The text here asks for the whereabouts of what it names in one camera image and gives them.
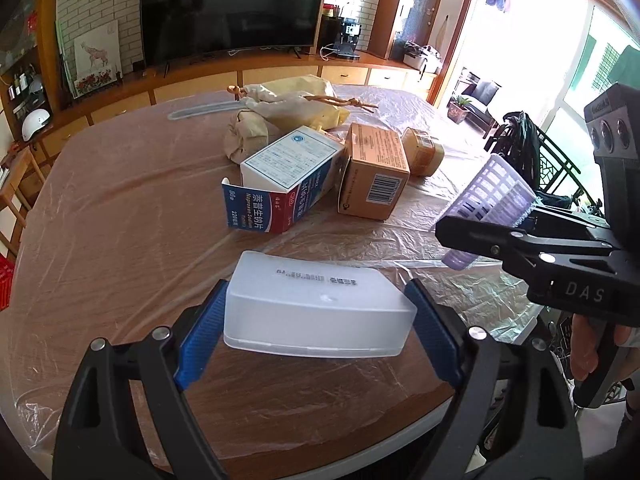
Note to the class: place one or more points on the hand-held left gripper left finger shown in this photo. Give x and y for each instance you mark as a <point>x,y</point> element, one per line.
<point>200,330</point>

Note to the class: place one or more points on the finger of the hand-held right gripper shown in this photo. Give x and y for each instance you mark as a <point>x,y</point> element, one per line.
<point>565,220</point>
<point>480,240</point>

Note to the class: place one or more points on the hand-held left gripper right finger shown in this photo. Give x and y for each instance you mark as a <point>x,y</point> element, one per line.
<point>432,330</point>

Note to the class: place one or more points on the purple plastic basket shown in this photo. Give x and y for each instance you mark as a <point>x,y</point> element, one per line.
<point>492,190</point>

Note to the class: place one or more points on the white translucent plastic box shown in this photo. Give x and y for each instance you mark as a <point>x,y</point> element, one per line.
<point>320,310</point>

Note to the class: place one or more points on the person's right hand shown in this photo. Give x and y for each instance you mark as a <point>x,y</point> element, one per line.
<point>582,345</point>

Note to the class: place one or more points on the dark wooden chair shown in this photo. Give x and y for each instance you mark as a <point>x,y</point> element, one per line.
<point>562,170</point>

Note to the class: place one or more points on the black bag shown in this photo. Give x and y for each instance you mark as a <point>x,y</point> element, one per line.
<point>517,145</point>

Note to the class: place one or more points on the small tan jar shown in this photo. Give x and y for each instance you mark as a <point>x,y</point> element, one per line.
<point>422,152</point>

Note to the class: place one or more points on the brown cardboard box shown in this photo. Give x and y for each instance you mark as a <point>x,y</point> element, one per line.
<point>372,160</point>

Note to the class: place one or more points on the potted plant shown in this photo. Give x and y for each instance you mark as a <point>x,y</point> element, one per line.
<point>459,107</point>

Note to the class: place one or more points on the balcony armchair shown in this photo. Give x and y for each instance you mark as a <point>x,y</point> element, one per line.
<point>482,95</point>

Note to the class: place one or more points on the hanging green garment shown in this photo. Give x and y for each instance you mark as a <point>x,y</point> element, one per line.
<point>627,67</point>

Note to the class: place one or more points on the blue and white medicine box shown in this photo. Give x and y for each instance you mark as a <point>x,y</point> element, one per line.
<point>285,170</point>

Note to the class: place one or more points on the red plastic crate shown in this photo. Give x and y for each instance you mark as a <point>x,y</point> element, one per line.
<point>5,285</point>

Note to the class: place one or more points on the crumpled brown paper bag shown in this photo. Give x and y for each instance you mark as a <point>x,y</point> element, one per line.
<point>247,135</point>

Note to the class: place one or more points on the beige paper bag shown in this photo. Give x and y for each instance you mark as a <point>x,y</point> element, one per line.
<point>300,107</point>

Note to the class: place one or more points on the light wooden chair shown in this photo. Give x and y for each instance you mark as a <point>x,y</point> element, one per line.
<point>17,195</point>

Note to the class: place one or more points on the black coffee machine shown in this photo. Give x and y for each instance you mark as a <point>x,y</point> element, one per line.
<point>347,37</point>

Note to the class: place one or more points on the wooden television cabinet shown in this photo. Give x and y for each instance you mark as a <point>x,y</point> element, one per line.
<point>120,100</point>

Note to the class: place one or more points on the white helmet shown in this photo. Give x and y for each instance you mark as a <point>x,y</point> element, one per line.
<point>36,122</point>

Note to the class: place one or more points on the framed animal painting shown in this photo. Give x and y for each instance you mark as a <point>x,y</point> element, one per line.
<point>97,57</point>

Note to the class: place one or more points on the black flat television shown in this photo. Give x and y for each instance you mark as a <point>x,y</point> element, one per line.
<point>230,7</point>

